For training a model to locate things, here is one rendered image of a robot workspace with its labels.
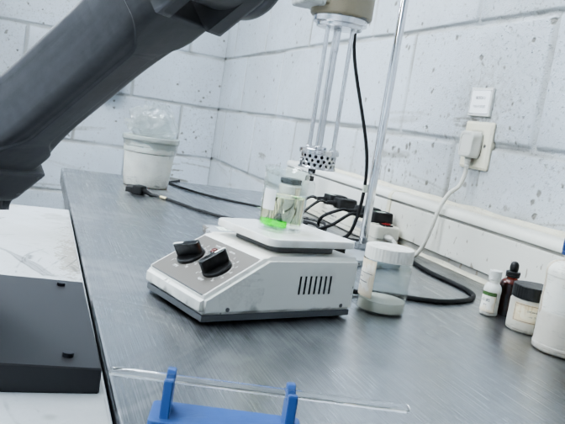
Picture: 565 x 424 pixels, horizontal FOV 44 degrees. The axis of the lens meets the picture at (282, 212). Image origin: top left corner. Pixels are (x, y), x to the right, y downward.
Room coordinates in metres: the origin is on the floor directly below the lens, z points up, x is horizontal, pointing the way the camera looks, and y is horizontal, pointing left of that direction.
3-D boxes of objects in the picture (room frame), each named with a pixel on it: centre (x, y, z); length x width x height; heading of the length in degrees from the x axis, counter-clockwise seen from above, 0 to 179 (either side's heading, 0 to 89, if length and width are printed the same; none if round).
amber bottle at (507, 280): (0.92, -0.32, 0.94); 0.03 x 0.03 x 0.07
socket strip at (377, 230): (1.56, -0.15, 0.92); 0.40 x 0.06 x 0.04; 20
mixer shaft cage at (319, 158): (1.19, -0.05, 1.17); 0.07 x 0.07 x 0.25
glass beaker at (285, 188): (0.78, 0.00, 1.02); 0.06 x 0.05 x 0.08; 168
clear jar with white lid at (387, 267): (0.84, -0.14, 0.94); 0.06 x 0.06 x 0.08
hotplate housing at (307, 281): (0.78, 0.01, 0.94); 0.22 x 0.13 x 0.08; 127
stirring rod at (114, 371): (0.44, 0.00, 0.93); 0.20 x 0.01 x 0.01; 94
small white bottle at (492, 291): (0.91, -0.29, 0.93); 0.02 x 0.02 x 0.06
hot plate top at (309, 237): (0.80, -0.01, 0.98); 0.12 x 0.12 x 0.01; 37
